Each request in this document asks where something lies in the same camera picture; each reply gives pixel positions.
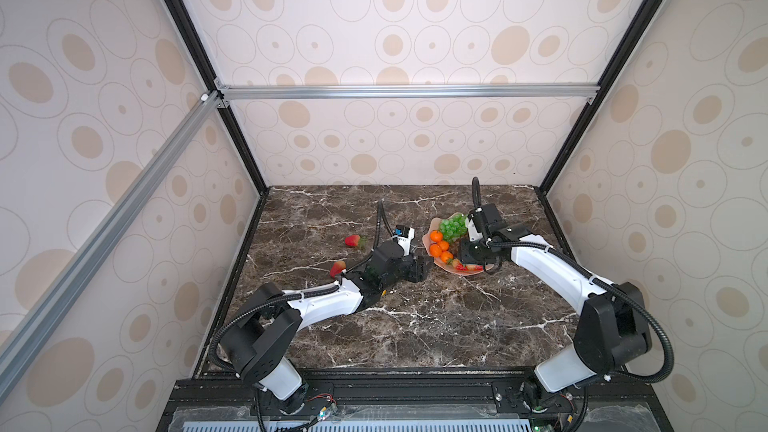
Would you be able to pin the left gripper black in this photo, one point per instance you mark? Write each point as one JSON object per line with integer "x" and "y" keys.
{"x": 415, "y": 271}

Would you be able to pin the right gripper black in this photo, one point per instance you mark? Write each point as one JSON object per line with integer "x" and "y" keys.
{"x": 464, "y": 252}

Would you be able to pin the green grape bunch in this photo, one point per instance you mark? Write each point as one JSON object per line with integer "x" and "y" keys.
{"x": 453, "y": 228}

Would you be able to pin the pink scalloped fruit bowl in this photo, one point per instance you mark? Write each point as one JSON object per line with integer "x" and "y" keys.
{"x": 453, "y": 248}

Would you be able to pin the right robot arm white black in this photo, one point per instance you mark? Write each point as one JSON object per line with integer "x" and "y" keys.
{"x": 615, "y": 334}

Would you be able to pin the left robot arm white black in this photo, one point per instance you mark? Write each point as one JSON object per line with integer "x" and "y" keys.
{"x": 254, "y": 343}

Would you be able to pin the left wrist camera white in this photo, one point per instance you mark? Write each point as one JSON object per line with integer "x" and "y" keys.
{"x": 403, "y": 237}

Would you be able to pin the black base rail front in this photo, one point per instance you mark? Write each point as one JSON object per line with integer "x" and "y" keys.
{"x": 412, "y": 400}

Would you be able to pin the horizontal aluminium rail back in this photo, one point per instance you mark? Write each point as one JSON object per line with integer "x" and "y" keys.
{"x": 424, "y": 91}

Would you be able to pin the diagonal aluminium rail left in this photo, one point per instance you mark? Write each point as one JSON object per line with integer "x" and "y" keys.
{"x": 40, "y": 323}

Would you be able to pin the black frame post right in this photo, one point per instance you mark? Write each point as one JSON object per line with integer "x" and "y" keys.
{"x": 638, "y": 26}

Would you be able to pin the black frame post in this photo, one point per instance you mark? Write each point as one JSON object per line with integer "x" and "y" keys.
{"x": 196, "y": 50}
{"x": 638, "y": 26}

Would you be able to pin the black frame post left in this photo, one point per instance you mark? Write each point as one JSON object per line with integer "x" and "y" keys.
{"x": 196, "y": 50}

